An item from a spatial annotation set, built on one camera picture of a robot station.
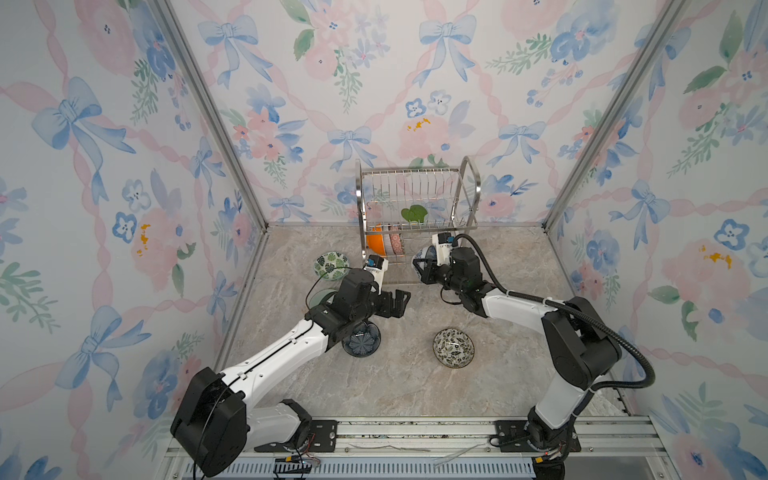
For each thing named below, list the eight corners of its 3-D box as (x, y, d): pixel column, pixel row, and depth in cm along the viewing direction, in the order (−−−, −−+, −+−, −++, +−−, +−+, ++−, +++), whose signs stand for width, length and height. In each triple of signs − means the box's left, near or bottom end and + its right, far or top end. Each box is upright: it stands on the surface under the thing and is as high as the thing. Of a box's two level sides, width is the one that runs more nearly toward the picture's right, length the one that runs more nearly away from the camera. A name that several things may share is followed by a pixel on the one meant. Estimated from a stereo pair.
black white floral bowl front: (433, 369, 87) (435, 363, 83) (430, 335, 93) (432, 328, 90) (473, 369, 87) (477, 364, 83) (467, 335, 93) (471, 328, 90)
